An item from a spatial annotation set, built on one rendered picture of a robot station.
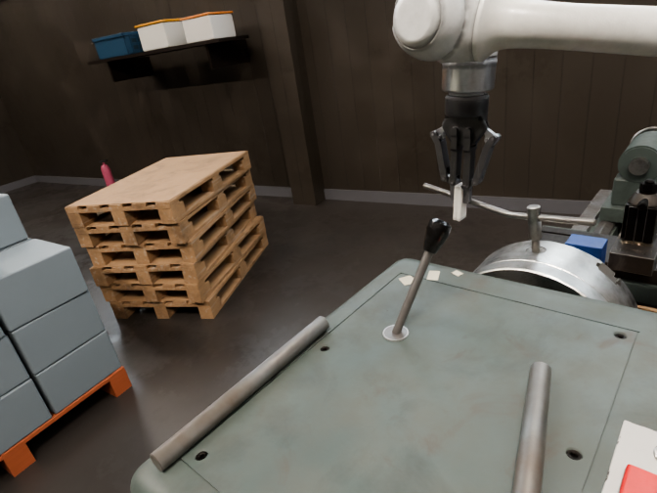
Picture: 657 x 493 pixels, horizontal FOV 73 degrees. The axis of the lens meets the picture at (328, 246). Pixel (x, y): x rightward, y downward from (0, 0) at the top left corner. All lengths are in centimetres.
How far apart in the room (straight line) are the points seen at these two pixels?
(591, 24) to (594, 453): 49
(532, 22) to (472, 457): 51
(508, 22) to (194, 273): 266
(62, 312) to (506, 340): 225
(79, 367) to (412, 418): 232
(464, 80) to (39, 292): 214
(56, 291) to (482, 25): 225
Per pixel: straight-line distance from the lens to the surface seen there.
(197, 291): 312
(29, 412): 267
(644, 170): 192
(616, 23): 71
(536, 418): 51
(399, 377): 57
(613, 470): 51
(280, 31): 470
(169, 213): 290
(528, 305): 70
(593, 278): 88
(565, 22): 68
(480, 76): 83
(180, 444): 54
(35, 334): 255
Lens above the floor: 164
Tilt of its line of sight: 25 degrees down
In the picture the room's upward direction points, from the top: 9 degrees counter-clockwise
